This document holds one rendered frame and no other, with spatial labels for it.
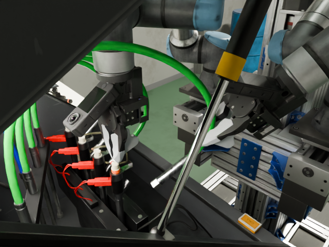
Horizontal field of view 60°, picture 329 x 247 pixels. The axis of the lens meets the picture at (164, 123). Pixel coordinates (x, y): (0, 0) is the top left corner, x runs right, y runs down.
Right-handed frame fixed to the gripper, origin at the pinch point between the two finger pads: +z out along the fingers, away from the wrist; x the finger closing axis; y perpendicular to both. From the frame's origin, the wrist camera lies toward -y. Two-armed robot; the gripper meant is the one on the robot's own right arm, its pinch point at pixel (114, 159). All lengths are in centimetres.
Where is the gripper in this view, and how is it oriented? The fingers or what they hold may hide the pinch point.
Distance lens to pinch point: 64.1
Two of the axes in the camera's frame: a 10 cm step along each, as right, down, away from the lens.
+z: 0.0, 8.6, 5.1
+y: 7.5, -3.3, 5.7
